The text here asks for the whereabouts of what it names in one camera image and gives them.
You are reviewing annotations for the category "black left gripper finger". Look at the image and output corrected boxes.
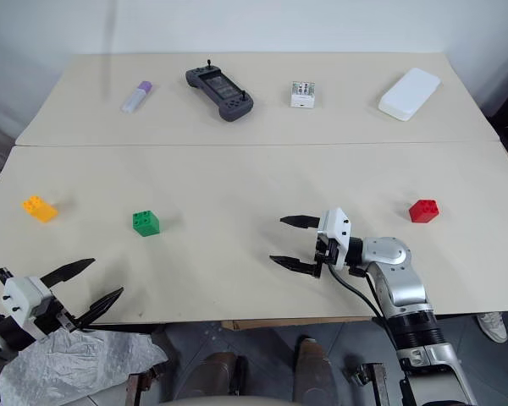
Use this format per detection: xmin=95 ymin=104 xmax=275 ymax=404
xmin=73 ymin=287 xmax=125 ymax=332
xmin=39 ymin=257 xmax=97 ymax=290

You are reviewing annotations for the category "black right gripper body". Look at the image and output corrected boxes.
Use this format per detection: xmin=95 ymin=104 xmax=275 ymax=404
xmin=313 ymin=231 xmax=340 ymax=270

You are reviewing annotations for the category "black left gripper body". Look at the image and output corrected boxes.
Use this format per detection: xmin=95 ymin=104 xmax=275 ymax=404
xmin=32 ymin=293 xmax=79 ymax=340

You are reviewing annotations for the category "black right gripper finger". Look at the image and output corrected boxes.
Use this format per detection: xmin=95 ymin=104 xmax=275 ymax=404
xmin=279 ymin=215 xmax=322 ymax=230
xmin=268 ymin=255 xmax=323 ymax=279

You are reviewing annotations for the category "crumpled translucent plastic sheet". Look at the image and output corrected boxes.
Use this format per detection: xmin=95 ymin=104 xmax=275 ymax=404
xmin=0 ymin=327 xmax=169 ymax=406

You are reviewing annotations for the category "yellow toy brick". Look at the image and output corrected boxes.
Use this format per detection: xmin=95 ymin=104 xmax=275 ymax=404
xmin=21 ymin=195 xmax=59 ymax=223

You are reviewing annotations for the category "green toy brick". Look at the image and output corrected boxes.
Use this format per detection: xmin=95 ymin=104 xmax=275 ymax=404
xmin=131 ymin=210 xmax=161 ymax=239

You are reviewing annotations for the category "red toy brick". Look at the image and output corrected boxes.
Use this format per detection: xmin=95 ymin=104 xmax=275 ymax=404
xmin=408 ymin=198 xmax=441 ymax=223

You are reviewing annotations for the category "small white cube box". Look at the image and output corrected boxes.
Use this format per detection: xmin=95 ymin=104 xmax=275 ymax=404
xmin=289 ymin=80 xmax=316 ymax=109

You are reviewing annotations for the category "grey handheld remote controller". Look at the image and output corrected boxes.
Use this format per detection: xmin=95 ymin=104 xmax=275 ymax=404
xmin=185 ymin=58 xmax=255 ymax=123

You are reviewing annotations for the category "white rectangular plastic case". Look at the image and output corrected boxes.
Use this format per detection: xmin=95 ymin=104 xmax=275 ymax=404
xmin=378 ymin=67 xmax=443 ymax=123

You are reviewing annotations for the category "white sneaker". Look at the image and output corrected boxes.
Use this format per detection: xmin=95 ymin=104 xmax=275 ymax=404
xmin=477 ymin=311 xmax=508 ymax=344

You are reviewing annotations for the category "clear tube with purple cap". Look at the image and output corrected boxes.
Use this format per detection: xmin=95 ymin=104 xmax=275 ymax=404
xmin=119 ymin=80 xmax=154 ymax=114

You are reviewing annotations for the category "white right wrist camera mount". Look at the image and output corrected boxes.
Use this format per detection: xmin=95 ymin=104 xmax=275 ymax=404
xmin=317 ymin=207 xmax=354 ymax=271

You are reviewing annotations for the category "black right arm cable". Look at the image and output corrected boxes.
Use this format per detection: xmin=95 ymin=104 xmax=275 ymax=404
xmin=328 ymin=261 xmax=391 ymax=327

